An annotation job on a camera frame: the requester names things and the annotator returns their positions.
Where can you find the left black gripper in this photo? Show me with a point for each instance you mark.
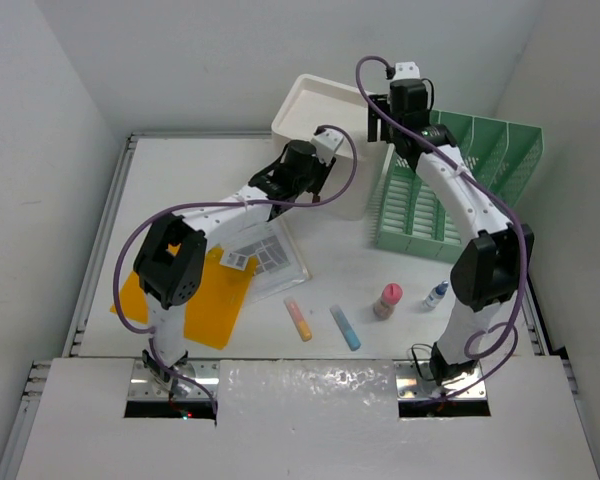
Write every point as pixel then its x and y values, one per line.
pixel 321 169

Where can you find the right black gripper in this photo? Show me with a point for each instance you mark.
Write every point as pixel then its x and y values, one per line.
pixel 382 101

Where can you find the white three-drawer storage box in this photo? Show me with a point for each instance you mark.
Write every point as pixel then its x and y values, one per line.
pixel 313 101

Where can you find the pink-capped small bottle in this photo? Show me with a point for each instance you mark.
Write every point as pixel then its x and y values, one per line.
pixel 385 305

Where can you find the orange pink highlighter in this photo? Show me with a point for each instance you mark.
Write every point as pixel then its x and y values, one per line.
pixel 298 319

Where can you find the blue highlighter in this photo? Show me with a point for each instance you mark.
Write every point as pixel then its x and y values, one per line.
pixel 345 328

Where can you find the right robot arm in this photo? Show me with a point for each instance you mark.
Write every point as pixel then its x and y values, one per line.
pixel 489 274

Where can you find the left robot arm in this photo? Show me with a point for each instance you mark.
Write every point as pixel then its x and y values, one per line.
pixel 170 262

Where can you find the clear sleeve with documents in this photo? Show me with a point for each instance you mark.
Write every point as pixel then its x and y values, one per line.
pixel 280 265

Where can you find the green plastic file organizer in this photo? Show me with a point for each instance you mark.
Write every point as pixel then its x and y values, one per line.
pixel 501 155

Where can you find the orange plastic folder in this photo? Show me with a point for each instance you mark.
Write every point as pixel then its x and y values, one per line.
pixel 211 314

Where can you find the blue-capped small dropper bottle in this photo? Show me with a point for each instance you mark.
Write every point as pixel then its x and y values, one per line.
pixel 435 296

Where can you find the white foam front panel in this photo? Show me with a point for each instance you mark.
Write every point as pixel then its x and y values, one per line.
pixel 306 420

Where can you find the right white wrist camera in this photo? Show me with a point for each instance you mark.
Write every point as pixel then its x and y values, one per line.
pixel 405 71

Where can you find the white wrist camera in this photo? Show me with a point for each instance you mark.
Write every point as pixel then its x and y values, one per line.
pixel 405 71
pixel 326 141

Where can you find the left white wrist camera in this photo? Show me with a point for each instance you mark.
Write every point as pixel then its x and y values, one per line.
pixel 326 141

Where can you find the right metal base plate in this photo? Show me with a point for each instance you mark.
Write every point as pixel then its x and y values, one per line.
pixel 414 382

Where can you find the metal base plate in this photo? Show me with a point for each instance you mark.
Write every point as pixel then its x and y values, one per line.
pixel 414 382
pixel 144 385

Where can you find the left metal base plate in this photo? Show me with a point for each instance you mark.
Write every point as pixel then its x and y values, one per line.
pixel 144 385

